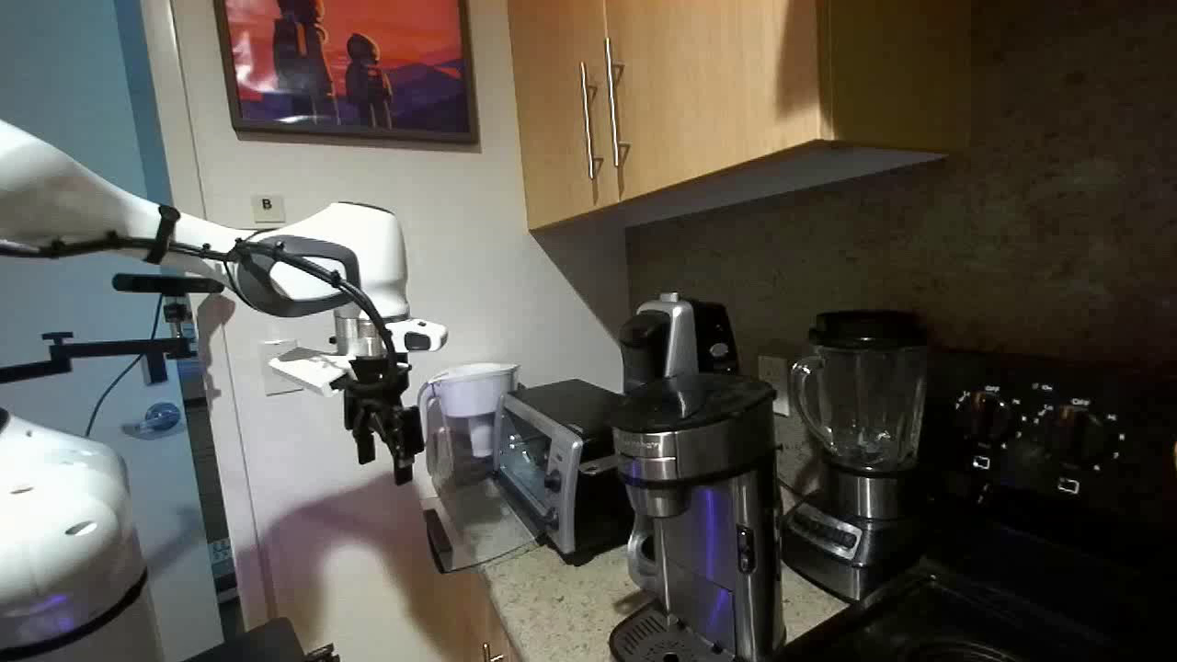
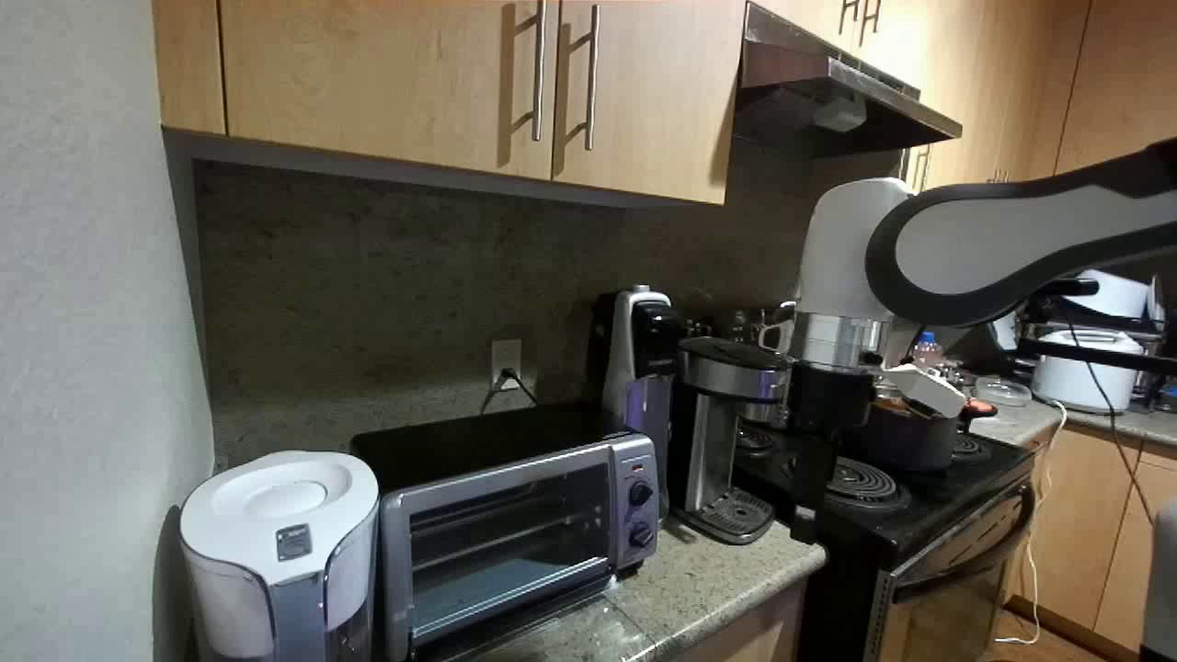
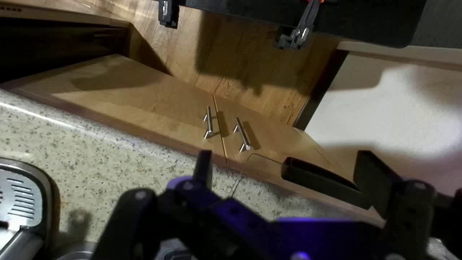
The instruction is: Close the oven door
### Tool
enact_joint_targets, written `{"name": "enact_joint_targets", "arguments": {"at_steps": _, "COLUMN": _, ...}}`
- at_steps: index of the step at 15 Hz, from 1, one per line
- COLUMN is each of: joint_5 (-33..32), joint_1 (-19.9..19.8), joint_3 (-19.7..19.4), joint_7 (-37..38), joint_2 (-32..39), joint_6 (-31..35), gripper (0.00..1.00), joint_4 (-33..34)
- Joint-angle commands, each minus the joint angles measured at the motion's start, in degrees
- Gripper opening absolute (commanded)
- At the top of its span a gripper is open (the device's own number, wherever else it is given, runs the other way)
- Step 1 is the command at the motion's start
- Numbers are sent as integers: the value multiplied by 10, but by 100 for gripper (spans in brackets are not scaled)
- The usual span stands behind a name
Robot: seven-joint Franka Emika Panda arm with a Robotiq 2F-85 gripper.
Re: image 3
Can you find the silver black coffee maker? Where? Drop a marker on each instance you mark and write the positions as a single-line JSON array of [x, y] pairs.
[[19, 197]]

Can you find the black robot stand platform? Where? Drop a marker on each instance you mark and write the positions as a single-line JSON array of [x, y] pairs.
[[365, 19]]

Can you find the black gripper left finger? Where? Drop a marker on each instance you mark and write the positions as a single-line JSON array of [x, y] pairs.
[[139, 221]]

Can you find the black metal clamp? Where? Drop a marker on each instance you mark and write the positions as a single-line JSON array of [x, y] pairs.
[[299, 33]]

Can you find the wooden base cabinet door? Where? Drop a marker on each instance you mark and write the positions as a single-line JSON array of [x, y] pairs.
[[275, 135], [145, 101]]

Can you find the black metal bracket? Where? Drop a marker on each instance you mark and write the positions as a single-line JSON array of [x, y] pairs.
[[168, 12]]

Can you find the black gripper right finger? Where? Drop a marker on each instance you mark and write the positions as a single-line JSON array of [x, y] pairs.
[[413, 217]]

